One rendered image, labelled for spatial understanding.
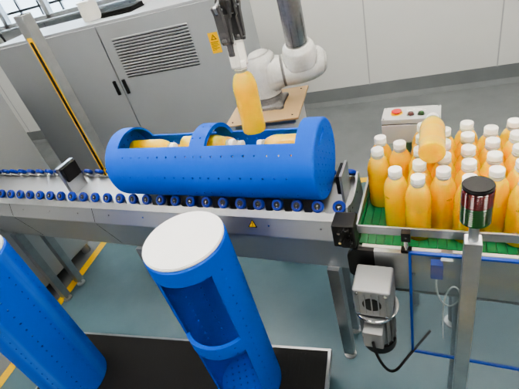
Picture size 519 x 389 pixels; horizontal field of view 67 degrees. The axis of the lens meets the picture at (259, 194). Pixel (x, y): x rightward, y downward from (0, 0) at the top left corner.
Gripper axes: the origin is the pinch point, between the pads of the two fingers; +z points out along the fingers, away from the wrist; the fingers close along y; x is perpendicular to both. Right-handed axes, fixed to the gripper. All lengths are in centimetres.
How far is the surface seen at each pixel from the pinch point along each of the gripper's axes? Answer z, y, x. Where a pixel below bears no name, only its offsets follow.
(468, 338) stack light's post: 80, 19, 62
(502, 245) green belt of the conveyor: 62, 0, 70
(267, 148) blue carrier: 30.5, -1.2, 2.3
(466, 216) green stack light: 35, 25, 60
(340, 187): 49, -9, 23
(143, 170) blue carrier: 36, 4, -50
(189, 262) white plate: 50, 35, -12
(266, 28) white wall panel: 27, -280, -121
